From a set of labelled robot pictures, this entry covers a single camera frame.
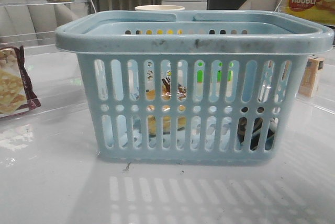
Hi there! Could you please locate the bagged bread bun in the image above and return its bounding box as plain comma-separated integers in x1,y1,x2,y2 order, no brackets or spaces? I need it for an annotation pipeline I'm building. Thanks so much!
132,77,187,137

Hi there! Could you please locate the black white tissue pack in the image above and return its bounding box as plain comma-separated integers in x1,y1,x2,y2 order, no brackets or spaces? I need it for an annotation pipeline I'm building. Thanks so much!
236,117,278,151

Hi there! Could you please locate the light blue plastic basket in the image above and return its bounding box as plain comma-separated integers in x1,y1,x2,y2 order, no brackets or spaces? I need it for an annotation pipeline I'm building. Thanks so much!
55,10,334,165

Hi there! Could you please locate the red green puzzle cube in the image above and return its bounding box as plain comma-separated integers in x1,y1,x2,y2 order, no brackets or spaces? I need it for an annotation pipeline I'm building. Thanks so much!
196,61,234,83

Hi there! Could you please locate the yellow popcorn paper cup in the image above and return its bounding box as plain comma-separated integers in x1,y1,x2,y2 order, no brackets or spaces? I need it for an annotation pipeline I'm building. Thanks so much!
135,4,185,35

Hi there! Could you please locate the left clear acrylic shelf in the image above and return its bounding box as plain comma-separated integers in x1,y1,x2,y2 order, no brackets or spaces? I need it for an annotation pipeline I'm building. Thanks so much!
1,0,96,131

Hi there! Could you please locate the beige snack carton box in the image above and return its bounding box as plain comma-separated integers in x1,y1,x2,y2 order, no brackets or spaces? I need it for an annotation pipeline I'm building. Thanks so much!
298,57,325,98

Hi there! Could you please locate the beige armchair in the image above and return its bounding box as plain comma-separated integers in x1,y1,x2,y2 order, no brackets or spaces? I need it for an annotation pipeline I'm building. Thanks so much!
239,0,286,12

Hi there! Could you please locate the maroon cracker packet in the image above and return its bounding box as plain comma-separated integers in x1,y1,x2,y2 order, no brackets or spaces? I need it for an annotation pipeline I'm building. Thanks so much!
1,46,41,119

